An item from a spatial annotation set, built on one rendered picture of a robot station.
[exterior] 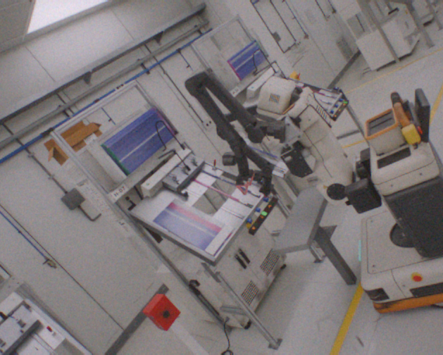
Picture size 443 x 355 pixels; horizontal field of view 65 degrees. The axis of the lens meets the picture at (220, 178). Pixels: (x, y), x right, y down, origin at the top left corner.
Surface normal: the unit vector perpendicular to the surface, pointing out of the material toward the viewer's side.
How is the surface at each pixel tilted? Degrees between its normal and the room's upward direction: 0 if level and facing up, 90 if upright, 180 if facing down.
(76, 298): 90
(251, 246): 90
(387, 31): 90
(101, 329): 90
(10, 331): 47
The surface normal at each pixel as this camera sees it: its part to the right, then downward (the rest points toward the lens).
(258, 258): 0.58, -0.21
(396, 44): -0.56, 0.60
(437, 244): -0.33, 0.50
